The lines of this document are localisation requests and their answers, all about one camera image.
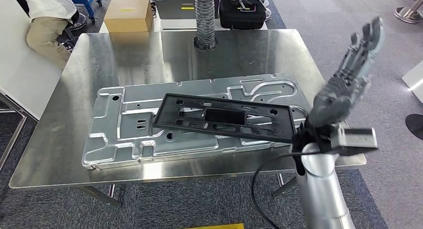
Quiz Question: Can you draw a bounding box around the black camera bracket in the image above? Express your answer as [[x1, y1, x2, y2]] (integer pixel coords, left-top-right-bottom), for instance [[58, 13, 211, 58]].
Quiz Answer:
[[292, 120, 334, 156]]

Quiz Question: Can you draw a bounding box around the stainless steel workbench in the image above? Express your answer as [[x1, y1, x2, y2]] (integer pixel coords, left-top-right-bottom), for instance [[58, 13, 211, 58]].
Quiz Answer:
[[9, 29, 368, 209]]

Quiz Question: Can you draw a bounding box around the silver stanchion base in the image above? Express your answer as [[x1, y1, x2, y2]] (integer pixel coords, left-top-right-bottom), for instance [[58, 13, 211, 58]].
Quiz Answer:
[[394, 0, 423, 24]]

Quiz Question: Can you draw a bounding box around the blue metal cart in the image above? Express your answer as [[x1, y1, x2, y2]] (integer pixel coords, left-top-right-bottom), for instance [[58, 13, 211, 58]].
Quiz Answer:
[[66, 0, 103, 23]]

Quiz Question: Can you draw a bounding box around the stamped metal plate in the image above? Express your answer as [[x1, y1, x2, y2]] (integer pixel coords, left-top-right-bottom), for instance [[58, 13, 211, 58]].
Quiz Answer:
[[81, 73, 311, 170]]

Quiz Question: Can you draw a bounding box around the white box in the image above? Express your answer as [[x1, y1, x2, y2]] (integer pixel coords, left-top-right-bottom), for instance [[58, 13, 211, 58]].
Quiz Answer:
[[402, 60, 423, 104]]

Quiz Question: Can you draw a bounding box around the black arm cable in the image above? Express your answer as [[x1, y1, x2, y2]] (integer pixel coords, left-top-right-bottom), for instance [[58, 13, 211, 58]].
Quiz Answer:
[[250, 151, 320, 229]]

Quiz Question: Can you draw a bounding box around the ribbed metal hose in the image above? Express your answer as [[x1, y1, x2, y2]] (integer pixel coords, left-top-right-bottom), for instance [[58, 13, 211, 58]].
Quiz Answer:
[[193, 0, 219, 52]]

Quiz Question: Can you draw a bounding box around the black carrying case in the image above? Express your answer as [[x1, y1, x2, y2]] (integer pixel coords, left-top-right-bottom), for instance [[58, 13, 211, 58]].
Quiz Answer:
[[219, 0, 267, 30]]

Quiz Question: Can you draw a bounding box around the black round floor base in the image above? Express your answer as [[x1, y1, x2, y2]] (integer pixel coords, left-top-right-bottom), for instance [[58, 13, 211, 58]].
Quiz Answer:
[[405, 114, 423, 141]]

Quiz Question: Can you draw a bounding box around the grey equipment case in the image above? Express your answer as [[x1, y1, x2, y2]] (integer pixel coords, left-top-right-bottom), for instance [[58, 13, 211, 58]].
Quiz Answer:
[[152, 0, 222, 20]]

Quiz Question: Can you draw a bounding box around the cardboard box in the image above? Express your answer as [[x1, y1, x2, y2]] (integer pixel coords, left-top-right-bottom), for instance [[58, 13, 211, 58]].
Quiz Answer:
[[103, 0, 155, 33]]

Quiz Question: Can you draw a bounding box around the person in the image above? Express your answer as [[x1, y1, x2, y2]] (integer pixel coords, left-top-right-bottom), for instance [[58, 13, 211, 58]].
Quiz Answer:
[[0, 0, 81, 69]]

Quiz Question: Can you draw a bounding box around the black plastic frame part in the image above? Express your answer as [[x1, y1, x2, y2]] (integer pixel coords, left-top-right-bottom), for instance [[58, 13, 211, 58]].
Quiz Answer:
[[152, 93, 297, 145]]

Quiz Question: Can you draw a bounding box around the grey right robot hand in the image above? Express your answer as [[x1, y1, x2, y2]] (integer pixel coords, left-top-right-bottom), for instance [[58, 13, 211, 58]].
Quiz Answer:
[[307, 15, 386, 129]]

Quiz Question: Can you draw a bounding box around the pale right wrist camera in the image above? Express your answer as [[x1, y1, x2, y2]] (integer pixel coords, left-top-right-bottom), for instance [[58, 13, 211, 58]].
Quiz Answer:
[[330, 127, 379, 157]]

